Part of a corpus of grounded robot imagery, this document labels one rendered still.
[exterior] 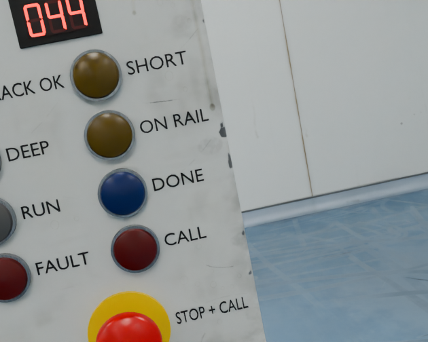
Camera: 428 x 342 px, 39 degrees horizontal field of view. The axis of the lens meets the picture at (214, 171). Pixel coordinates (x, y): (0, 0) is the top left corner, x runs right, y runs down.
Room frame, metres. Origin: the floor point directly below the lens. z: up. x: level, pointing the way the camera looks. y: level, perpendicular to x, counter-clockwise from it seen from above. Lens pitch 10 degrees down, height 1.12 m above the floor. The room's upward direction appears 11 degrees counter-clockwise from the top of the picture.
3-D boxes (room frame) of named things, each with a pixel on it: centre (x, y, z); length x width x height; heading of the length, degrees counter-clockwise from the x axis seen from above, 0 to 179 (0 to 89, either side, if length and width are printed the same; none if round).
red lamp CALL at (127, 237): (0.36, 0.06, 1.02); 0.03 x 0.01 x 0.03; 95
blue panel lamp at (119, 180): (0.36, 0.06, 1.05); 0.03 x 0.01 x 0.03; 95
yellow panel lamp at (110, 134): (0.36, 0.06, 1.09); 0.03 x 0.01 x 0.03; 95
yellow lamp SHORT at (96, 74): (0.36, 0.06, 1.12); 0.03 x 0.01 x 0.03; 95
